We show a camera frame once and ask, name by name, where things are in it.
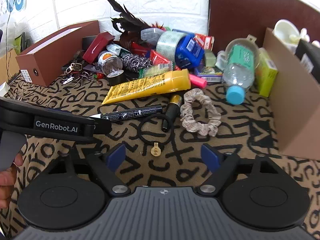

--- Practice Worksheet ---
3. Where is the steel wool scrubber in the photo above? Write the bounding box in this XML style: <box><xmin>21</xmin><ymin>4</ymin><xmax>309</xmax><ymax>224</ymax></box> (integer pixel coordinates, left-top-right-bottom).
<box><xmin>121</xmin><ymin>53</ymin><xmax>152</xmax><ymax>74</ymax></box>

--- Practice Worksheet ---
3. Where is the red snack packet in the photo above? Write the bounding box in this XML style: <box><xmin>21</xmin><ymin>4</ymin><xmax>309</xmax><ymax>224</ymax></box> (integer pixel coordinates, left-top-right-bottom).
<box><xmin>149</xmin><ymin>50</ymin><xmax>172</xmax><ymax>67</ymax></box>

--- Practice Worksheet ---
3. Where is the flat cardboard piece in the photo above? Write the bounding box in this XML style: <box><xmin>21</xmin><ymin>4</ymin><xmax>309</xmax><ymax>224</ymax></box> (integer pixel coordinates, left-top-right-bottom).
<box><xmin>0</xmin><ymin>48</ymin><xmax>20</xmax><ymax>86</ymax></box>

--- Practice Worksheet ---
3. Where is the dark brown headboard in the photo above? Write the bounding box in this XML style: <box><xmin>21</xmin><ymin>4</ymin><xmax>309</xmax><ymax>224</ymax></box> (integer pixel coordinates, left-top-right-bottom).
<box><xmin>208</xmin><ymin>0</ymin><xmax>320</xmax><ymax>55</ymax></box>

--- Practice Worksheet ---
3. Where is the black hair tie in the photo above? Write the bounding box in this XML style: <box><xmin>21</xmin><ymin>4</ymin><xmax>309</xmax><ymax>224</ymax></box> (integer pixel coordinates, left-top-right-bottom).
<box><xmin>137</xmin><ymin>113</ymin><xmax>173</xmax><ymax>143</ymax></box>

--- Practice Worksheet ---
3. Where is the green edged packet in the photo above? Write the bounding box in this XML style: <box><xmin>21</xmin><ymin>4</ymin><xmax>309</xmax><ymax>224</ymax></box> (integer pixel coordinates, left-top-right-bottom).
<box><xmin>138</xmin><ymin>62</ymin><xmax>173</xmax><ymax>78</ymax></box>

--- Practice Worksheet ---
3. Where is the blue plastic container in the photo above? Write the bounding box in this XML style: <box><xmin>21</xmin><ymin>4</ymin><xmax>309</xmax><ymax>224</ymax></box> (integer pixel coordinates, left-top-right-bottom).
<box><xmin>175</xmin><ymin>35</ymin><xmax>205</xmax><ymax>70</ymax></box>

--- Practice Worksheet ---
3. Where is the brown cardboard box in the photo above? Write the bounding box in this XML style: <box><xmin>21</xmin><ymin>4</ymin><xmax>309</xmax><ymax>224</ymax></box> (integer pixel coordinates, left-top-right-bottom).
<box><xmin>15</xmin><ymin>20</ymin><xmax>101</xmax><ymax>88</ymax></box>
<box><xmin>262</xmin><ymin>27</ymin><xmax>320</xmax><ymax>161</ymax></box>

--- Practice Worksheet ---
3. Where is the black box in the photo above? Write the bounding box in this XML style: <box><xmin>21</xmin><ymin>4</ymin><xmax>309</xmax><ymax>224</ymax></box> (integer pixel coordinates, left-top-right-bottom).
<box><xmin>295</xmin><ymin>39</ymin><xmax>320</xmax><ymax>73</ymax></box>

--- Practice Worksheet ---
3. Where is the beige checked scrunchie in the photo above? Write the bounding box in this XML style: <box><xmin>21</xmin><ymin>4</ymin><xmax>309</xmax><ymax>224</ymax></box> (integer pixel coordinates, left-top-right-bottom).
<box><xmin>180</xmin><ymin>88</ymin><xmax>222</xmax><ymax>137</ymax></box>

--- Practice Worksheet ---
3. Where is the letter print blanket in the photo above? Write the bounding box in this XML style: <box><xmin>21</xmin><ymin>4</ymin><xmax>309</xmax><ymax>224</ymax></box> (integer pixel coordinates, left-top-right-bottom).
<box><xmin>0</xmin><ymin>70</ymin><xmax>320</xmax><ymax>240</ymax></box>

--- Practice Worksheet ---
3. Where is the yellow tube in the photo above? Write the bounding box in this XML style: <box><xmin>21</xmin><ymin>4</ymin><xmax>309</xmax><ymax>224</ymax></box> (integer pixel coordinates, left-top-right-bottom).
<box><xmin>101</xmin><ymin>68</ymin><xmax>192</xmax><ymax>105</ymax></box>

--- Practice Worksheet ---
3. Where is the glass jar with orange label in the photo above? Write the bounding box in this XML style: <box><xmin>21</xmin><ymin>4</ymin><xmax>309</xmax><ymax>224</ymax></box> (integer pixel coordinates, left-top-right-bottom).
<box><xmin>98</xmin><ymin>51</ymin><xmax>124</xmax><ymax>77</ymax></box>

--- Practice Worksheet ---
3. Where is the colourful flat packet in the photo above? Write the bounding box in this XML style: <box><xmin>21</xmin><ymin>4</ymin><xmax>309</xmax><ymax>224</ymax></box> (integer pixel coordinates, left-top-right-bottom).
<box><xmin>194</xmin><ymin>66</ymin><xmax>223</xmax><ymax>83</ymax></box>

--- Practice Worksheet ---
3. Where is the clear plastic tub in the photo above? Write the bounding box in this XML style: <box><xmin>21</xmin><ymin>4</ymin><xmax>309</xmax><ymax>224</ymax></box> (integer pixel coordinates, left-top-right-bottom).
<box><xmin>140</xmin><ymin>28</ymin><xmax>166</xmax><ymax>43</ymax></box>

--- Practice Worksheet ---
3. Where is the small white jar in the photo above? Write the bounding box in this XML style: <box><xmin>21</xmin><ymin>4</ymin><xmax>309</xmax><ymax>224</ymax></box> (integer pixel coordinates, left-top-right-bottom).
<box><xmin>216</xmin><ymin>50</ymin><xmax>227</xmax><ymax>68</ymax></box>

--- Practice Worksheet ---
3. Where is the black gold lipstick tube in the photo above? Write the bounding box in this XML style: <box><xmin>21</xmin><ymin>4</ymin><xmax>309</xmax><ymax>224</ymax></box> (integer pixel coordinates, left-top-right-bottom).
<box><xmin>162</xmin><ymin>95</ymin><xmax>183</xmax><ymax>133</ymax></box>

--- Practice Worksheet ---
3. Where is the bunch of keys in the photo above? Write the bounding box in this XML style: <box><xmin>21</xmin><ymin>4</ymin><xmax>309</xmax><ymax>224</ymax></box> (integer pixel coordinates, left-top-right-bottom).
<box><xmin>62</xmin><ymin>62</ymin><xmax>103</xmax><ymax>86</ymax></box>

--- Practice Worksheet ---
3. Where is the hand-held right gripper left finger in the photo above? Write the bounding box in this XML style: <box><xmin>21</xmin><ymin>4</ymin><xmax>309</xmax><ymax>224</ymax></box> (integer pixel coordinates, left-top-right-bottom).
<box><xmin>47</xmin><ymin>144</ymin><xmax>132</xmax><ymax>197</ymax></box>

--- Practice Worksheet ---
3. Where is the black marker pen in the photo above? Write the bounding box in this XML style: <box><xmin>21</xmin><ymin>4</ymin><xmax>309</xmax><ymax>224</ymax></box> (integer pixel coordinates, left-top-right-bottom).
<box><xmin>89</xmin><ymin>104</ymin><xmax>163</xmax><ymax>123</ymax></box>

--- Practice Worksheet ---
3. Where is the small gold tag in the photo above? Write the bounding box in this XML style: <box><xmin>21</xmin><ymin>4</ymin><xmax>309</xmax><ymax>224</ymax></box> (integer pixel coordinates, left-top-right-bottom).
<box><xmin>150</xmin><ymin>142</ymin><xmax>161</xmax><ymax>158</ymax></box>

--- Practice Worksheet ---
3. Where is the white cup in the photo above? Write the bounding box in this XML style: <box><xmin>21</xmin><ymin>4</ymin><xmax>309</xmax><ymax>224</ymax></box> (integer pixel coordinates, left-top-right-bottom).
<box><xmin>272</xmin><ymin>19</ymin><xmax>301</xmax><ymax>46</ymax></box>

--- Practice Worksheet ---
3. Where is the black tape roll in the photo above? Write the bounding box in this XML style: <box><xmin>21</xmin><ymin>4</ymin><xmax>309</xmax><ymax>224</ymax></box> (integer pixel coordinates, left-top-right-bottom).
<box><xmin>107</xmin><ymin>70</ymin><xmax>128</xmax><ymax>86</ymax></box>

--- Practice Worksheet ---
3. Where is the plastic bottle with blue cap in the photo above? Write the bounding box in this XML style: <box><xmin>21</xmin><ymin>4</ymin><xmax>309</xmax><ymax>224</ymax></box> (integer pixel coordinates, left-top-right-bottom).
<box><xmin>222</xmin><ymin>44</ymin><xmax>256</xmax><ymax>105</ymax></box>

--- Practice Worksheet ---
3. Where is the black feather duster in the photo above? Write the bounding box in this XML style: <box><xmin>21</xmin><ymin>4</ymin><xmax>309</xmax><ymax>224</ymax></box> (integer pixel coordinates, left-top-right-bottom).
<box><xmin>103</xmin><ymin>0</ymin><xmax>165</xmax><ymax>49</ymax></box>

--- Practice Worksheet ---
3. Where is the clear packing tape roll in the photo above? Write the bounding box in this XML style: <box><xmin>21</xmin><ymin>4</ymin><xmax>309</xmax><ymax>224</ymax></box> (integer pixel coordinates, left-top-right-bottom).
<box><xmin>156</xmin><ymin>30</ymin><xmax>187</xmax><ymax>62</ymax></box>

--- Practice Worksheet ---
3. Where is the person's left hand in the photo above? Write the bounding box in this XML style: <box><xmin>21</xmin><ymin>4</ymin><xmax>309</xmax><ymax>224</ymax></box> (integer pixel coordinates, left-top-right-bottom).
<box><xmin>0</xmin><ymin>152</ymin><xmax>24</xmax><ymax>208</ymax></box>

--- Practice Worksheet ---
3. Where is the green box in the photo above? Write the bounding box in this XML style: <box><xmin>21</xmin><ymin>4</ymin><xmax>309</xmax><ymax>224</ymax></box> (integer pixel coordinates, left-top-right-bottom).
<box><xmin>254</xmin><ymin>52</ymin><xmax>279</xmax><ymax>98</ymax></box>

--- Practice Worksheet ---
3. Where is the clear plastic measuring cup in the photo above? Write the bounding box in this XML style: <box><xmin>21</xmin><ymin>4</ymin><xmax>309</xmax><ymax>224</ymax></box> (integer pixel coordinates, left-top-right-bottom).
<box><xmin>225</xmin><ymin>35</ymin><xmax>259</xmax><ymax>55</ymax></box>

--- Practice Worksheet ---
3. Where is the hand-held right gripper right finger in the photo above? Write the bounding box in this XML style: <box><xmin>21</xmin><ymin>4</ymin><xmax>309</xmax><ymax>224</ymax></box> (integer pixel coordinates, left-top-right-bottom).
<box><xmin>196</xmin><ymin>144</ymin><xmax>275</xmax><ymax>196</ymax></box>

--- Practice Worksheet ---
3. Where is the pink highlighter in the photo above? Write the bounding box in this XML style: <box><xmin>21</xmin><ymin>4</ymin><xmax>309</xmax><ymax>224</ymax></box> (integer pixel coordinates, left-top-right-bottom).
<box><xmin>189</xmin><ymin>73</ymin><xmax>208</xmax><ymax>89</ymax></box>

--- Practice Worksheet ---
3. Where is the red box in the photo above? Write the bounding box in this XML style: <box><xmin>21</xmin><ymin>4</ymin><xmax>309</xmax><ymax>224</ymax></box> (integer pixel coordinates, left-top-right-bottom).
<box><xmin>82</xmin><ymin>32</ymin><xmax>115</xmax><ymax>63</ymax></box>

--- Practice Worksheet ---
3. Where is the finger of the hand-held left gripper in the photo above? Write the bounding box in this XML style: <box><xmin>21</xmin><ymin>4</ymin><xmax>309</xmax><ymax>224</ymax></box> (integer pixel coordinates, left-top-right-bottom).
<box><xmin>94</xmin><ymin>119</ymin><xmax>112</xmax><ymax>137</ymax></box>

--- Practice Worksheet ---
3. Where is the pale green soap bar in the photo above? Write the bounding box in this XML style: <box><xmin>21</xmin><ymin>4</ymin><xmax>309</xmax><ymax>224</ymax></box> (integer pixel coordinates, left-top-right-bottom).
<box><xmin>204</xmin><ymin>50</ymin><xmax>217</xmax><ymax>68</ymax></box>

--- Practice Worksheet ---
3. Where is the red and white packet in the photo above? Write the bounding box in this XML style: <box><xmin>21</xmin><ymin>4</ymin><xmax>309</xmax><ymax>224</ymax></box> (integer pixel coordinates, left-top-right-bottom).
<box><xmin>194</xmin><ymin>33</ymin><xmax>215</xmax><ymax>51</ymax></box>

